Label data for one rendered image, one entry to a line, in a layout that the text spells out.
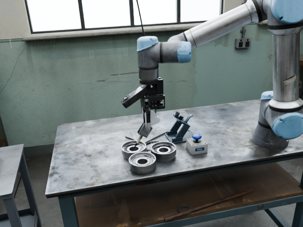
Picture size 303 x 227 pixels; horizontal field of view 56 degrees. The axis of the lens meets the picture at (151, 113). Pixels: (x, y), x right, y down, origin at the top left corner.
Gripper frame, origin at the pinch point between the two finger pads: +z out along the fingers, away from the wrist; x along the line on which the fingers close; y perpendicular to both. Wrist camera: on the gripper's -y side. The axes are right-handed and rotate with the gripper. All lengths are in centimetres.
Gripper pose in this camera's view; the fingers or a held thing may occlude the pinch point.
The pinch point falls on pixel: (145, 127)
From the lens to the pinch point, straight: 114.3
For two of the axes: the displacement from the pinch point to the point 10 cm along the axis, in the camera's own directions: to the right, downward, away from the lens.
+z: 0.4, 9.2, 3.9
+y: 9.6, -1.4, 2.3
